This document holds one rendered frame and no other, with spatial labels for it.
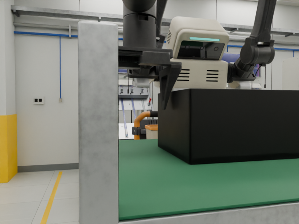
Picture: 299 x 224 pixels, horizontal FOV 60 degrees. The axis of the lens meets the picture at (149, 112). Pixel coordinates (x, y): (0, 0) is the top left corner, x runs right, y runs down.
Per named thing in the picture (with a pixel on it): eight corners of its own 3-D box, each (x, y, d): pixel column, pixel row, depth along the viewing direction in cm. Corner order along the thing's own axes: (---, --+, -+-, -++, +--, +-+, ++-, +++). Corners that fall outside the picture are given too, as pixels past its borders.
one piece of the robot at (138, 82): (132, 86, 107) (132, 58, 105) (143, 86, 108) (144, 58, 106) (136, 87, 97) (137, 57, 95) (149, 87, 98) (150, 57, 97)
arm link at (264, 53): (251, 58, 109) (240, 58, 108) (264, 38, 101) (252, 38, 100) (260, 74, 104) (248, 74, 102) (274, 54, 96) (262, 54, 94)
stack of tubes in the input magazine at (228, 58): (259, 76, 323) (259, 55, 323) (222, 75, 311) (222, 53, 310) (252, 78, 336) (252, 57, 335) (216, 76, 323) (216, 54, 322)
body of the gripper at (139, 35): (173, 60, 43) (174, 15, 43) (111, 57, 40) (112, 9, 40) (162, 66, 49) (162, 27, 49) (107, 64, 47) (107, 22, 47)
